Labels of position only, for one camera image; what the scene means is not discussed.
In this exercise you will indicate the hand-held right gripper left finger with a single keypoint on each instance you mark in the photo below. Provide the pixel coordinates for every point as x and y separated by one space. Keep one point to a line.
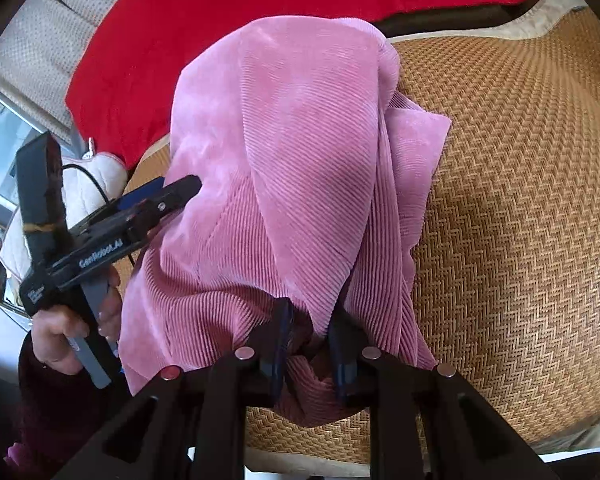
280 345

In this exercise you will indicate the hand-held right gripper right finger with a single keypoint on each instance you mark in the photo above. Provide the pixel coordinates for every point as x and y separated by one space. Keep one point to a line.
342 362

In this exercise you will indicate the red blanket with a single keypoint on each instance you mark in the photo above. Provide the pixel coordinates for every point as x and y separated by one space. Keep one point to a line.
180 35

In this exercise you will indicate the white quilted cushion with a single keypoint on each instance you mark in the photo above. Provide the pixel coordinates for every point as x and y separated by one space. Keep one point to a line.
85 185

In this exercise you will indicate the beige dotted curtain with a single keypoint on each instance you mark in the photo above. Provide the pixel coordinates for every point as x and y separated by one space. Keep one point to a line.
45 65

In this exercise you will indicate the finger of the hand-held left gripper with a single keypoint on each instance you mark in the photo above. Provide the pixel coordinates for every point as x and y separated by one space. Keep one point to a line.
140 195
172 197

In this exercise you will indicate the person's left forearm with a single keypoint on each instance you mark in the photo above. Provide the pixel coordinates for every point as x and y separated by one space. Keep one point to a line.
55 410

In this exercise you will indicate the woven bamboo mat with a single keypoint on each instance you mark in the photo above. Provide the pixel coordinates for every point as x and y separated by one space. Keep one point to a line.
520 210

